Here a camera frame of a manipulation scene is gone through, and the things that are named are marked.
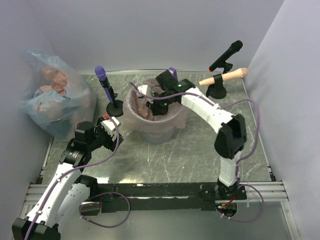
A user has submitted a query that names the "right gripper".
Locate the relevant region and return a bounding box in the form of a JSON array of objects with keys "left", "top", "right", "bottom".
[{"left": 146, "top": 90, "right": 173, "bottom": 117}]

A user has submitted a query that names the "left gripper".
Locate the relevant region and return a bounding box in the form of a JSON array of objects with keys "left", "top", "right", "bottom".
[{"left": 87, "top": 117, "right": 123, "bottom": 152}]

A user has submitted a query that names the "pink plastic trash bag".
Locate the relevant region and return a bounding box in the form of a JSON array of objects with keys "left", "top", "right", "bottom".
[{"left": 122, "top": 88, "right": 188, "bottom": 134}]

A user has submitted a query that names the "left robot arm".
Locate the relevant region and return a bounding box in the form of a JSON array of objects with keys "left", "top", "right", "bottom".
[{"left": 11, "top": 116, "right": 123, "bottom": 240}]

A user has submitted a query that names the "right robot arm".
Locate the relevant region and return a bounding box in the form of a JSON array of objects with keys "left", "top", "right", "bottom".
[{"left": 146, "top": 70, "right": 247, "bottom": 199}]

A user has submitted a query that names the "grey plastic trash bin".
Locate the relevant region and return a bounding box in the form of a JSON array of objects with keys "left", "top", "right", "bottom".
[{"left": 139, "top": 128, "right": 175, "bottom": 145}]

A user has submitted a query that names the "blue bag of pink bags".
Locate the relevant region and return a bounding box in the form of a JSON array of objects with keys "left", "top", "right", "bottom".
[{"left": 19, "top": 49, "right": 97, "bottom": 142}]

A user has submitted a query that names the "purple metronome box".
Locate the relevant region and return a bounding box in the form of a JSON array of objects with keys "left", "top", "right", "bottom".
[{"left": 168, "top": 67, "right": 178, "bottom": 80}]

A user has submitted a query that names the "purple microphone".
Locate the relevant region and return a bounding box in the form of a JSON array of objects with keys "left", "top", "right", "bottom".
[{"left": 94, "top": 66, "right": 118, "bottom": 108}]

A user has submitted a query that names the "black microphone stand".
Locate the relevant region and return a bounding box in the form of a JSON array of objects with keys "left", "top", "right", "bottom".
[{"left": 222, "top": 62, "right": 233, "bottom": 74}]

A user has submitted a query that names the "beige microphone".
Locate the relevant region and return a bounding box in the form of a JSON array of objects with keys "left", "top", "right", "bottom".
[{"left": 198, "top": 67, "right": 249, "bottom": 86}]

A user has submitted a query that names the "black microphone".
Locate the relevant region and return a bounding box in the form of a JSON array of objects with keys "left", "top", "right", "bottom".
[{"left": 208, "top": 40, "right": 243, "bottom": 72}]

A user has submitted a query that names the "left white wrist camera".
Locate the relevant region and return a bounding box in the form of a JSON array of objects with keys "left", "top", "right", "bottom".
[{"left": 100, "top": 113, "right": 121, "bottom": 135}]

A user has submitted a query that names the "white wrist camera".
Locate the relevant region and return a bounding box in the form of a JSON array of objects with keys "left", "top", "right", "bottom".
[
  {"left": 137, "top": 84, "right": 153, "bottom": 104},
  {"left": 100, "top": 113, "right": 121, "bottom": 135}
]

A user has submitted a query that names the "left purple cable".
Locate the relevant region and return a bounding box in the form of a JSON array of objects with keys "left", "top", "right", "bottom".
[{"left": 23, "top": 116, "right": 121, "bottom": 240}]

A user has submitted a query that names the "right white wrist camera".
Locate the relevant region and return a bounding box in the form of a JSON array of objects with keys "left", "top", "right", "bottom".
[{"left": 137, "top": 84, "right": 153, "bottom": 104}]

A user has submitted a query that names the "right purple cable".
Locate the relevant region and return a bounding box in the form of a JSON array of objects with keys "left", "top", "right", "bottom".
[{"left": 129, "top": 81, "right": 261, "bottom": 187}]

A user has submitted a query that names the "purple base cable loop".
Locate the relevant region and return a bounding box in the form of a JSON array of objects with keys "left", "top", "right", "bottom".
[{"left": 78, "top": 191, "right": 131, "bottom": 228}]

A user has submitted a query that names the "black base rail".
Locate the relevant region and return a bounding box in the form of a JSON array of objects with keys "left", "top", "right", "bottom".
[{"left": 84, "top": 182, "right": 247, "bottom": 213}]

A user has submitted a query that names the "aluminium frame rail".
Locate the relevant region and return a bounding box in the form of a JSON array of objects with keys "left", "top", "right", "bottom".
[{"left": 17, "top": 137, "right": 289, "bottom": 222}]

